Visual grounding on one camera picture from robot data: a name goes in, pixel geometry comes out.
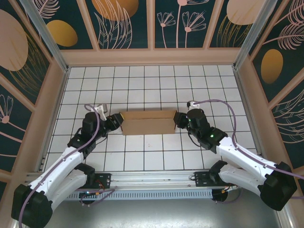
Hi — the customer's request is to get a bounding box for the brown cardboard box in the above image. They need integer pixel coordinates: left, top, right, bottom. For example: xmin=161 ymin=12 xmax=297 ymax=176
xmin=118 ymin=109 xmax=178 ymax=136

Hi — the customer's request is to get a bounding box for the grey metal sheet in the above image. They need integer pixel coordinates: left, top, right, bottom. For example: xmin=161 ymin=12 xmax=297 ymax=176
xmin=14 ymin=187 xmax=292 ymax=228

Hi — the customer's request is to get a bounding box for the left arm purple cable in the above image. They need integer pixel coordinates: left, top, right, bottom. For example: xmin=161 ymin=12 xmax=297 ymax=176
xmin=18 ymin=104 xmax=117 ymax=228

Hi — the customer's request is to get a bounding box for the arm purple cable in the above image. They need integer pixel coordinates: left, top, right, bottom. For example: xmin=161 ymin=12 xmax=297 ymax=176
xmin=192 ymin=99 xmax=304 ymax=205
xmin=18 ymin=104 xmax=117 ymax=228

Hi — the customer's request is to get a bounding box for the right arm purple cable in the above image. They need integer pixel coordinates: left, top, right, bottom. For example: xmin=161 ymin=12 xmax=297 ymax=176
xmin=192 ymin=99 xmax=304 ymax=205

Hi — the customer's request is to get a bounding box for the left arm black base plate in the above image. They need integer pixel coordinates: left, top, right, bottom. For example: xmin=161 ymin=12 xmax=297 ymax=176
xmin=93 ymin=172 xmax=112 ymax=190

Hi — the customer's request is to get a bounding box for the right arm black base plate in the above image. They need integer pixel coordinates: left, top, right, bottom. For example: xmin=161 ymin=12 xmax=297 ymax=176
xmin=193 ymin=171 xmax=216 ymax=188

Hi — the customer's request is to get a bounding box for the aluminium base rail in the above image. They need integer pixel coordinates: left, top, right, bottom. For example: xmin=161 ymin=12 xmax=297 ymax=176
xmin=23 ymin=170 xmax=282 ymax=190

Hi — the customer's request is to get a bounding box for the slotted grey cable duct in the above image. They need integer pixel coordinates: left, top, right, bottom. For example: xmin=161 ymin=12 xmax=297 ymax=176
xmin=64 ymin=189 xmax=213 ymax=200

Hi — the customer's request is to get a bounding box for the aluminium frame post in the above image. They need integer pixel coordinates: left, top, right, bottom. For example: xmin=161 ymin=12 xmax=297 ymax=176
xmin=19 ymin=0 xmax=70 ymax=72
xmin=233 ymin=0 xmax=287 ymax=70

